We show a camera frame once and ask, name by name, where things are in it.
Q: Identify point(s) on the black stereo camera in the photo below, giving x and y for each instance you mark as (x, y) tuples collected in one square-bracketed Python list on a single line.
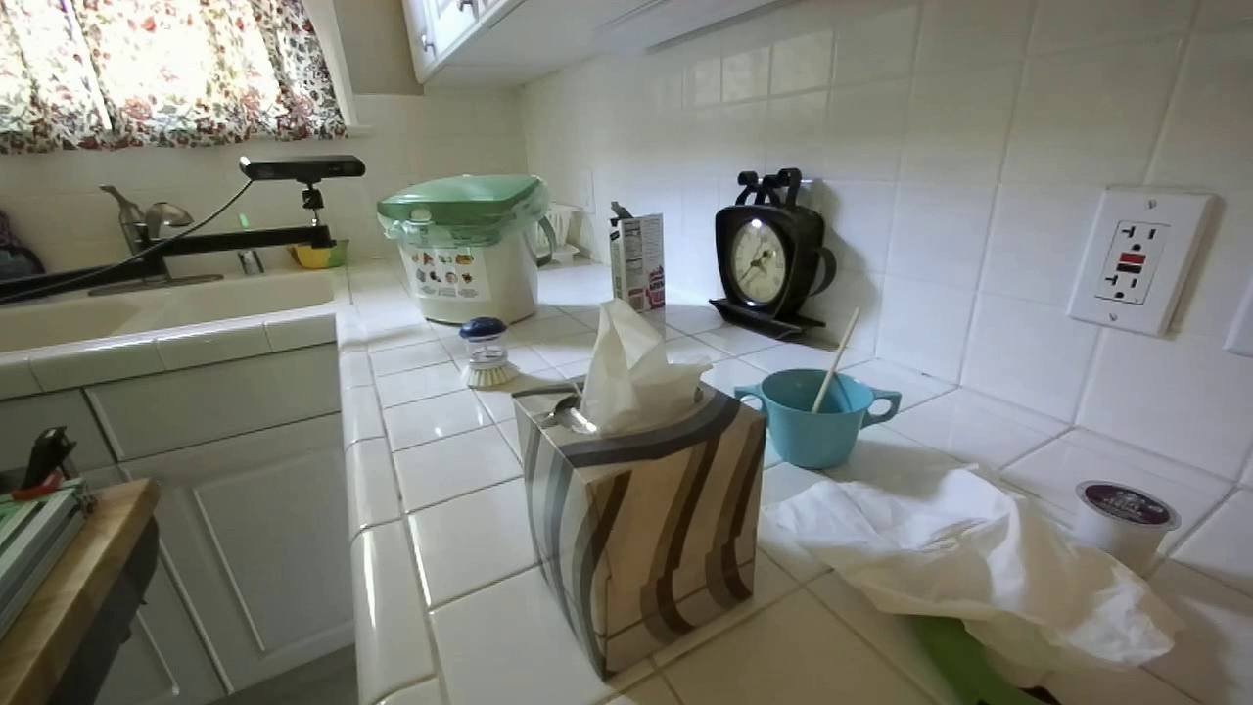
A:
[(298, 167)]

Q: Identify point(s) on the floral window curtain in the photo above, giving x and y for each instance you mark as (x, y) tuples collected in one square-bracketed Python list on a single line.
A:
[(172, 65)]

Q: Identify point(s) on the white GFCI wall outlet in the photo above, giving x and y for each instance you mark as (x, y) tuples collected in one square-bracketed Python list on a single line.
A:
[(1136, 260)]

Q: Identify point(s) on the small printed carton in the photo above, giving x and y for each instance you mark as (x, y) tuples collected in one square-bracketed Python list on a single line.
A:
[(640, 260)]

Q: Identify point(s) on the black clamp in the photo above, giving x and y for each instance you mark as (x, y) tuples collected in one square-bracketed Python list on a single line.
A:
[(48, 454)]

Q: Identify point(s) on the metal mounting rail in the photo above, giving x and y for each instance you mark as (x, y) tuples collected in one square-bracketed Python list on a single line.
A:
[(35, 533)]

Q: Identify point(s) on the white panelled base cabinet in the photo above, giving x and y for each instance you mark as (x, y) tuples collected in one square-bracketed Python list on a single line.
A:
[(237, 521)]

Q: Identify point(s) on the white tissue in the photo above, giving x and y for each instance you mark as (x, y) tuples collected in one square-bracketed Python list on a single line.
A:
[(632, 373)]

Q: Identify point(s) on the chrome sink faucet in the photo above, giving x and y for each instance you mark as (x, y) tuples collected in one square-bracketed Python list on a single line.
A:
[(142, 222)]

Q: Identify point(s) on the striped tissue box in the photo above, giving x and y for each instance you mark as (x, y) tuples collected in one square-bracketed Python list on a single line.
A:
[(651, 533)]

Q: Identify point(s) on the white stir stick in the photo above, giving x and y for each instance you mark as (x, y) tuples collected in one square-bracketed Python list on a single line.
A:
[(837, 359)]

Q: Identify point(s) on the white crumpled cloth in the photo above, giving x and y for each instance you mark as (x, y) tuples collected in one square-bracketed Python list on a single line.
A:
[(955, 563)]

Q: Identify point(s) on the green flat object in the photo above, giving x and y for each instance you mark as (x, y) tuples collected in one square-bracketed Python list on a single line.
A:
[(967, 665)]

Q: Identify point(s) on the wooden table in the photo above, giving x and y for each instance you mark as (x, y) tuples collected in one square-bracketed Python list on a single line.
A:
[(66, 575)]

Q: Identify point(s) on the clear glass mug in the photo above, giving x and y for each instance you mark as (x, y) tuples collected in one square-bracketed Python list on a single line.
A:
[(562, 236)]

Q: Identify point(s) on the yellow bowl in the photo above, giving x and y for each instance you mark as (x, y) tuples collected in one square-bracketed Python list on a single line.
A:
[(319, 255)]

